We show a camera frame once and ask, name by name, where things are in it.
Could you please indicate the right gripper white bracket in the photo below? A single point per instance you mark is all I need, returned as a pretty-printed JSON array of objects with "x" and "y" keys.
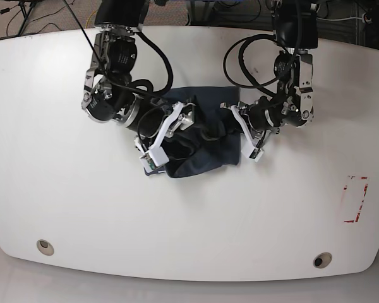
[{"x": 159, "y": 123}]

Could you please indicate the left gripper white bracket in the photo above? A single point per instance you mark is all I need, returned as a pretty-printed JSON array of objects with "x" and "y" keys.
[{"x": 254, "y": 140}]

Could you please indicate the dark blue t-shirt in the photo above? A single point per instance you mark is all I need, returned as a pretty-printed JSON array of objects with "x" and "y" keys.
[{"x": 211, "y": 142}]

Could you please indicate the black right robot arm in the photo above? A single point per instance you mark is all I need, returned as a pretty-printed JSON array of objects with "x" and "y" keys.
[{"x": 110, "y": 93}]

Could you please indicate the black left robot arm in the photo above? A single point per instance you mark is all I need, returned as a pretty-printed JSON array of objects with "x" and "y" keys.
[{"x": 288, "y": 98}]

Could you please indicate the red tape marking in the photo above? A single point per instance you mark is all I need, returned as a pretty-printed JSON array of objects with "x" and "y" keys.
[{"x": 353, "y": 197}]

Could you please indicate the right table grommet hole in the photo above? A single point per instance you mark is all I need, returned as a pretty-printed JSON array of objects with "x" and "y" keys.
[{"x": 322, "y": 260}]

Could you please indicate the table grommet hole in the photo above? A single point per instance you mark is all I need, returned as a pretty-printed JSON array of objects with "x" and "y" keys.
[
  {"x": 45, "y": 247},
  {"x": 322, "y": 260}
]

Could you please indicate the left table grommet hole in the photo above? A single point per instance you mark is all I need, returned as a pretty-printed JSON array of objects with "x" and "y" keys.
[{"x": 45, "y": 247}]

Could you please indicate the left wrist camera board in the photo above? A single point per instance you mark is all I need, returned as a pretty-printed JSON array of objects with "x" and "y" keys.
[{"x": 256, "y": 155}]

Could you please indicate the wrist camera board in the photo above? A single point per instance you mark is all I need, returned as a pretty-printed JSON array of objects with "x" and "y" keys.
[
  {"x": 148, "y": 163},
  {"x": 256, "y": 155}
]

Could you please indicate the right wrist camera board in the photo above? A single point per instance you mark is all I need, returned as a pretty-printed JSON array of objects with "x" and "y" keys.
[{"x": 148, "y": 163}]

